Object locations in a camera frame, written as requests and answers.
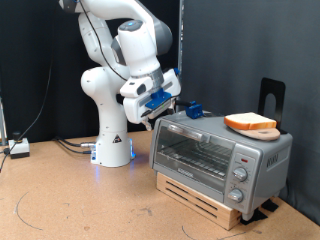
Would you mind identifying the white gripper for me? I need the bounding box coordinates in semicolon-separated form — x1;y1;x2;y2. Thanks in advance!
119;68;183;132

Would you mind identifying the blue spatula grip block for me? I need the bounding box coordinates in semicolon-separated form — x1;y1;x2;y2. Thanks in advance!
184;100;205;120

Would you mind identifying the white bread slice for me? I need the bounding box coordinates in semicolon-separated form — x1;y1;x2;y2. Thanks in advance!
223;112;278;131

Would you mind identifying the silver oven knob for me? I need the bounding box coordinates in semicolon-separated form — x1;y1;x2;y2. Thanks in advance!
227;188;245;204
232;166;249;183

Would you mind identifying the silver toaster oven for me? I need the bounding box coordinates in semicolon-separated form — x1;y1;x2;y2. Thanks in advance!
148;111;294;222

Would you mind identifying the tall metal pole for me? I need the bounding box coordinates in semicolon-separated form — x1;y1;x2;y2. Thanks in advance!
175;0;186;113

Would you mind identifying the slatted wooden block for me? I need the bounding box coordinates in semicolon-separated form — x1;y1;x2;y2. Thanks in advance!
155;171;243;232

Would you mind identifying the round wooden cutting board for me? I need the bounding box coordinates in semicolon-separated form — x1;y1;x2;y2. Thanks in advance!
229;126;282;142

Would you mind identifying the black metal bookend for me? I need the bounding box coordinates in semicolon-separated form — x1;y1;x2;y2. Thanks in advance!
257;77;288;135

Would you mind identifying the black foam pad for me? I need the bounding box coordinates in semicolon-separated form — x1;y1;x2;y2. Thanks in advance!
239;208;269;226
261;198;280;213

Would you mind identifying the black backdrop curtain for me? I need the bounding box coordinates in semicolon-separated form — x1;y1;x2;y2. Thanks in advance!
0;0;183;145

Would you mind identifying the white emergency stop box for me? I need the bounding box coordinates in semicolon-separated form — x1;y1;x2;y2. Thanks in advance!
8;131;31;159

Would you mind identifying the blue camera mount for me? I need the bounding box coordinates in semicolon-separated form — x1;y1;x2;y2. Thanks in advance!
145;88;173;110

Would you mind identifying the wire oven rack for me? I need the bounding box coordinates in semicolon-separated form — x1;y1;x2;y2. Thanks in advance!
156;139;231;178

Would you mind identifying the black cable with silver connector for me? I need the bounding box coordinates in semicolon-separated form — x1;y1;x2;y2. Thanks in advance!
54;136;98;148

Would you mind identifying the black base cable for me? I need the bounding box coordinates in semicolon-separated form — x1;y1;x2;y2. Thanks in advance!
58;139;93;155

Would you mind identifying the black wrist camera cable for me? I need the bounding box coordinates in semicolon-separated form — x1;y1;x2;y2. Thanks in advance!
77;0;181;118

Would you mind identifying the long black hanging cable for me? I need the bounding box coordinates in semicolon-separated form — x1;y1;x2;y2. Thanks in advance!
0;0;58;174

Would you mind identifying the short metal frame post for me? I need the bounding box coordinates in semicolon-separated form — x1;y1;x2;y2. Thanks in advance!
0;96;7;147

